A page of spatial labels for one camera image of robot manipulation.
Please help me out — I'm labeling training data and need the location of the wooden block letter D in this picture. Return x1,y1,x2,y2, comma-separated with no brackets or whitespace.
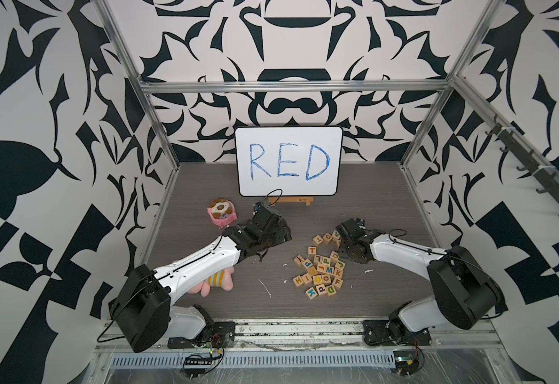
326,285,337,296

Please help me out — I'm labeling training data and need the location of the pink plush toy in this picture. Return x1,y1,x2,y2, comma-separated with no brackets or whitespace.
188,267,235,297

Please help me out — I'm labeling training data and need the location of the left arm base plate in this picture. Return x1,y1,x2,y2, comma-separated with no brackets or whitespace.
168,322,236,349

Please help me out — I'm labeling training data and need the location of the wooden block letter H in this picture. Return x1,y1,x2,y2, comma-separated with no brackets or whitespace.
292,276,304,287

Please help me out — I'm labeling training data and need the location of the small wooden easel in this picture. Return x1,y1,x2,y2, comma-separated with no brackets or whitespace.
268,196,314,206

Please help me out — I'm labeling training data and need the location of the wooden block letter F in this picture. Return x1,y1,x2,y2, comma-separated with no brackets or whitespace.
332,278,343,290

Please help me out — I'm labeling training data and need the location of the wooden block letter J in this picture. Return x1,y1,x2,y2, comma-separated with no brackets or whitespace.
293,254,304,266

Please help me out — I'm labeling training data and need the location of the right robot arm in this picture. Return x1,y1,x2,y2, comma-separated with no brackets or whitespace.
335,219,505,345

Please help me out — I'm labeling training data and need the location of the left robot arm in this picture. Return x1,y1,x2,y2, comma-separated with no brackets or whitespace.
109,203,292,353

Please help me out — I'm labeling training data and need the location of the white dry-erase board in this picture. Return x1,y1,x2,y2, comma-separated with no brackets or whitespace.
235,126,343,197

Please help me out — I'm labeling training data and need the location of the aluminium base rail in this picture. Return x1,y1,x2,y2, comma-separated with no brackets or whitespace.
91,314,501,354

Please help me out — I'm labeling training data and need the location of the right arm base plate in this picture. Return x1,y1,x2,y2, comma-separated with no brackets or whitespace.
363,319,431,347

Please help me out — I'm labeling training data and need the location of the wooden block letter K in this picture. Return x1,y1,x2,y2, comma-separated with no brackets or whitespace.
306,287,318,299

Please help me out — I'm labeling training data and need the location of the wooden block letter C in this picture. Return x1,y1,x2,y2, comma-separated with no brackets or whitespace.
323,233,334,244

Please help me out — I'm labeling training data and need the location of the wooden block letter I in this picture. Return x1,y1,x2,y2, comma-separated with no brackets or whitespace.
301,274,313,286

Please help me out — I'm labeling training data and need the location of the wooden block letter T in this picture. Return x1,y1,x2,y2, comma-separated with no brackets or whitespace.
312,235,324,246

